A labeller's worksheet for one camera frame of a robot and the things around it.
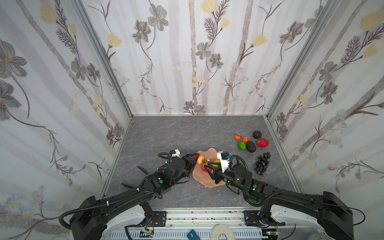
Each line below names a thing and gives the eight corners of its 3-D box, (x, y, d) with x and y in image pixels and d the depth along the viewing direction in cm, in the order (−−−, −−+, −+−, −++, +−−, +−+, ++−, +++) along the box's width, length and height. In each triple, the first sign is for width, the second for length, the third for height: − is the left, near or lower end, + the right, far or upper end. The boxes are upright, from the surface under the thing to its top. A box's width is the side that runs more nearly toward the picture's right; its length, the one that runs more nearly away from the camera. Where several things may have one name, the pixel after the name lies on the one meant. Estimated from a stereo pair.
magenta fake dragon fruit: (257, 148, 103) (260, 144, 99) (255, 143, 106) (258, 138, 102) (266, 148, 103) (270, 144, 99) (264, 143, 106) (267, 138, 102)
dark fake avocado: (247, 152, 101) (249, 149, 98) (245, 144, 106) (247, 140, 102) (254, 152, 101) (256, 149, 98) (252, 144, 106) (254, 140, 102)
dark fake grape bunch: (253, 172, 92) (256, 168, 88) (258, 153, 101) (261, 149, 97) (263, 176, 90) (266, 173, 86) (268, 157, 99) (271, 153, 95)
